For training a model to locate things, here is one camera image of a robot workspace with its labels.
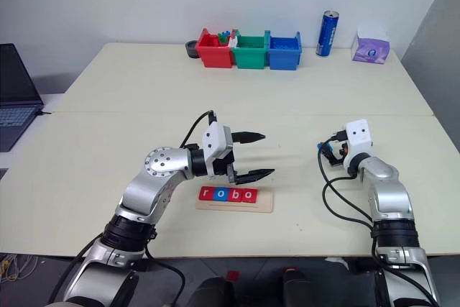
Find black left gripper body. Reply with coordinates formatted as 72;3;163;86
211;151;239;183

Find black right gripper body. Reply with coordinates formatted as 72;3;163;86
327;139;349;167

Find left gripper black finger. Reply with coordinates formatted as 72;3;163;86
235;168;276;184
231;130;267;145

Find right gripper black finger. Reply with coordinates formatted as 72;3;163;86
319;147;341;169

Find wooden letter tile rack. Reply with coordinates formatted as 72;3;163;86
195;186;275;214

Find blue letter tile o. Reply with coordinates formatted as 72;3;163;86
212;187;230;203

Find green plastic storage bin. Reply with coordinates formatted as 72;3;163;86
231;29;269;70

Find blue plastic storage bin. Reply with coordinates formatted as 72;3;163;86
264;30;302;70

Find red plastic storage bin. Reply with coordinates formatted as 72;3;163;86
195;28;234;69

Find black round holder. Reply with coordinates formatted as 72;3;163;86
185;40;201;59

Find purple tissue pack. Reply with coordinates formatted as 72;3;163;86
351;24;391;63

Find blue drink can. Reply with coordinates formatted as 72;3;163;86
316;9;341;58

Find dark rounded shape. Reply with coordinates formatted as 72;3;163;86
186;276;234;307

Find dark grey laptop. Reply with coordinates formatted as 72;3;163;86
0;43;45;152

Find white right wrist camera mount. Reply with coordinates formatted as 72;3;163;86
343;118;374;172

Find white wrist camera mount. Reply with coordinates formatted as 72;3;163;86
201;122;234;178
343;118;374;172

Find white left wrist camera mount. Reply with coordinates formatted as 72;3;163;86
201;122;234;178

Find tangled thin wires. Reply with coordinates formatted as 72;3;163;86
0;253;37;283

